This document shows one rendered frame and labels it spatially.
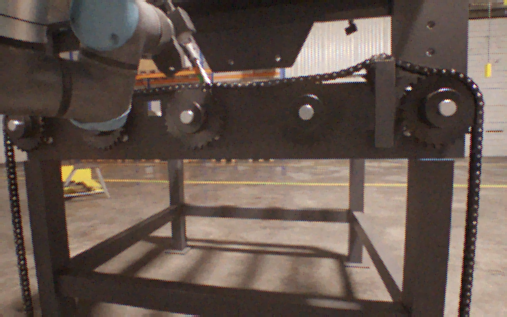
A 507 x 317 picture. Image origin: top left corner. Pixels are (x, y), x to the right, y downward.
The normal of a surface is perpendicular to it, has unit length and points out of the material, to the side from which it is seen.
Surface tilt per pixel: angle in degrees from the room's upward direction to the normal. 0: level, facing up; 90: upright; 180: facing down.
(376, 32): 90
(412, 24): 90
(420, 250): 90
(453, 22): 90
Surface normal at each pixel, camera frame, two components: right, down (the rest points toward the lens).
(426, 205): -0.20, 0.09
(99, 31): -0.05, 0.24
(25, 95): 0.75, 0.50
